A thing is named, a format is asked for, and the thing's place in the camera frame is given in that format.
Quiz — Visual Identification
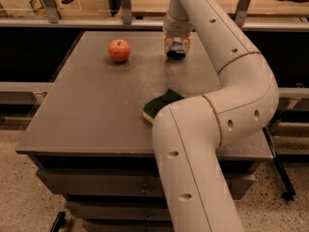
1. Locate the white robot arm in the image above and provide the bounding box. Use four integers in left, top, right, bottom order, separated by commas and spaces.
153, 0, 279, 232

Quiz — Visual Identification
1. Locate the green and yellow sponge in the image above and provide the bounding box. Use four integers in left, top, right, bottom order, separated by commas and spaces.
143, 89, 183, 123

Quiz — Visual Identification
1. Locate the wooden shelf with metal posts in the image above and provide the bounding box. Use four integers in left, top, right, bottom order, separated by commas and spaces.
0, 0, 309, 31

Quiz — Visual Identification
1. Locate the grey drawer cabinet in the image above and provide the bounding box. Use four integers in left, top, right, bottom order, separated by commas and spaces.
15, 31, 274, 232

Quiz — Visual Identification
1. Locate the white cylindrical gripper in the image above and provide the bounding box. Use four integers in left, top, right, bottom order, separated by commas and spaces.
163, 0, 193, 54

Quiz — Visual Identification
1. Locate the black metal stand leg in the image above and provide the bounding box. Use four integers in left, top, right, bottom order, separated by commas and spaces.
263, 127, 295, 201

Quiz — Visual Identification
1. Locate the red apple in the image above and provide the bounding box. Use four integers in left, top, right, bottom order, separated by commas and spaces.
108, 39, 130, 63

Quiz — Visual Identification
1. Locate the dark blue rxbar wrapper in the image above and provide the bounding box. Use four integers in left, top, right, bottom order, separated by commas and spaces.
167, 42, 185, 58

